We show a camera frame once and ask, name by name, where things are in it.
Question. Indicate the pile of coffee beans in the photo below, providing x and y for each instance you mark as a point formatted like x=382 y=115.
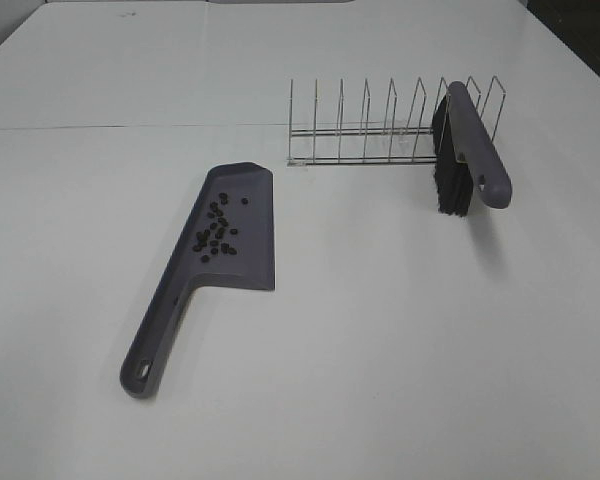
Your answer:
x=220 y=232

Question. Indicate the metal wire rack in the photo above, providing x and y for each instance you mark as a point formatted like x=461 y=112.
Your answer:
x=332 y=124

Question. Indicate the grey plastic dustpan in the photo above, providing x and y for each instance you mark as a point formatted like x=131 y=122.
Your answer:
x=252 y=269

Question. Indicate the grey hand brush black bristles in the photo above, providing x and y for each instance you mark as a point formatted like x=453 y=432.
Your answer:
x=467 y=161

